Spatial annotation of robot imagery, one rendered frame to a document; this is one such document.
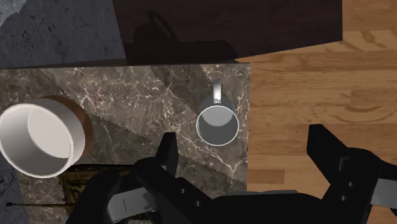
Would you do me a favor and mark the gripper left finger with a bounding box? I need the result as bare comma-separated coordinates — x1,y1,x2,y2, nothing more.
66,132,216,224

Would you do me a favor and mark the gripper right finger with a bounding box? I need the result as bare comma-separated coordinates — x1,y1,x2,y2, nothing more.
306,123,397,224

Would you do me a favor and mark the grey mug with handle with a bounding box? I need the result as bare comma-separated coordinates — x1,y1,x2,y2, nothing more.
195,78,240,147

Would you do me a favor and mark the white bowl with brown outside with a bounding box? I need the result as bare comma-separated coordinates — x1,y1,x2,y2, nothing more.
0,95,94,179

